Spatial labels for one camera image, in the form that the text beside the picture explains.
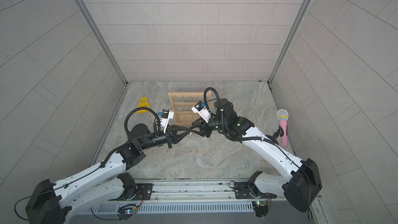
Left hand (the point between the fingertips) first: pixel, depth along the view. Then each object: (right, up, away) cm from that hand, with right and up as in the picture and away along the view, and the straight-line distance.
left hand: (191, 134), depth 63 cm
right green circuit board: (+31, -35, +6) cm, 47 cm away
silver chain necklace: (0, 0, 0) cm, 0 cm away
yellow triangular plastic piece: (-36, +11, +40) cm, 54 cm away
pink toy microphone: (+40, +7, +4) cm, 40 cm away
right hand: (0, +1, +5) cm, 5 cm away
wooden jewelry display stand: (-11, +10, +45) cm, 47 cm away
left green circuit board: (-28, -34, +2) cm, 44 cm away
